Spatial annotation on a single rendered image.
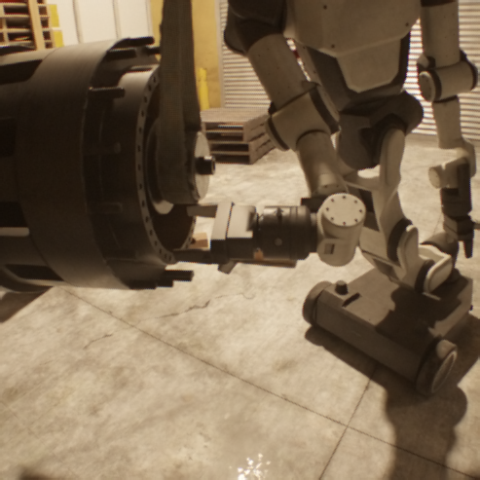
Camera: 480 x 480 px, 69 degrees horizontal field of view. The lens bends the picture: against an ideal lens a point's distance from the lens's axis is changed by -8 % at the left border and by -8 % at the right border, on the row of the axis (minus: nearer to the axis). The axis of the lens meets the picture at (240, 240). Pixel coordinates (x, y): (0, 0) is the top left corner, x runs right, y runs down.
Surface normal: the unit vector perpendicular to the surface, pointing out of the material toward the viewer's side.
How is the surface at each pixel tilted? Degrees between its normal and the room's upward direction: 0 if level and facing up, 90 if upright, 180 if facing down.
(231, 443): 0
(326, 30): 101
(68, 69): 36
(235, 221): 20
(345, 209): 31
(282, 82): 74
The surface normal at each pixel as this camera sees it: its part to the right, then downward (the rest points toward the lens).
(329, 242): -0.09, 0.83
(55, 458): -0.04, -0.90
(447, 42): 0.11, 0.58
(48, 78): -0.11, -0.43
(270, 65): -0.45, 0.14
